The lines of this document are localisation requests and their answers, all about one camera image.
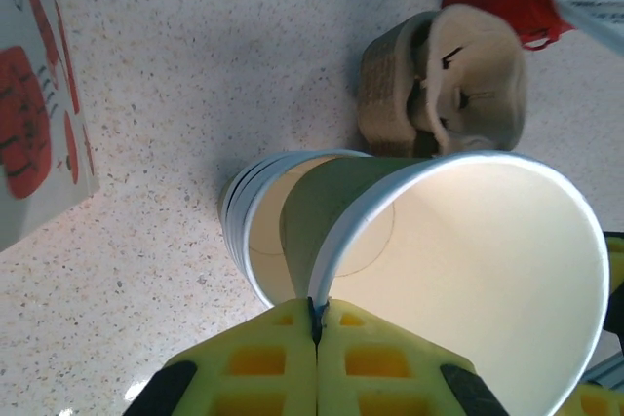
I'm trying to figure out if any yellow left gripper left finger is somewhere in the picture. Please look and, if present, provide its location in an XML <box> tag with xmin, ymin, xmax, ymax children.
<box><xmin>124</xmin><ymin>296</ymin><xmax>318</xmax><ymax>416</ymax></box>

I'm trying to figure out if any green paper coffee cup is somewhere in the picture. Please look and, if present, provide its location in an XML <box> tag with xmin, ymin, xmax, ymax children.
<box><xmin>280</xmin><ymin>151</ymin><xmax>611</xmax><ymax>416</ymax></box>

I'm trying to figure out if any white red-printed paper bag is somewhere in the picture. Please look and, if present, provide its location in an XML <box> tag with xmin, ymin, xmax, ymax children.
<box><xmin>0</xmin><ymin>0</ymin><xmax>101</xmax><ymax>251</ymax></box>

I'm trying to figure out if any white wrapped straw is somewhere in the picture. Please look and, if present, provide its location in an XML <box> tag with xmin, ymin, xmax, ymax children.
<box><xmin>558</xmin><ymin>0</ymin><xmax>624</xmax><ymax>55</ymax></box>

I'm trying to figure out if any aluminium mounting rail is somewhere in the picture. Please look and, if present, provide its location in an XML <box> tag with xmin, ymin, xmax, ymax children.
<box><xmin>582</xmin><ymin>350</ymin><xmax>624</xmax><ymax>391</ymax></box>

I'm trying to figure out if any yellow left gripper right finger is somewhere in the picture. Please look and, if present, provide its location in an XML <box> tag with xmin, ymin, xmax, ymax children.
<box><xmin>316</xmin><ymin>297</ymin><xmax>509</xmax><ymax>416</ymax></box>

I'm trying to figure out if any beige pulp cup carrier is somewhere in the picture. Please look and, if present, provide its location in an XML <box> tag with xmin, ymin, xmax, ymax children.
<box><xmin>421</xmin><ymin>4</ymin><xmax>530</xmax><ymax>152</ymax></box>

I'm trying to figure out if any brown paper cup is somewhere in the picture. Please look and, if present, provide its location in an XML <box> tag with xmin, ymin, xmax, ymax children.
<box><xmin>359</xmin><ymin>11</ymin><xmax>443</xmax><ymax>159</ymax></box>

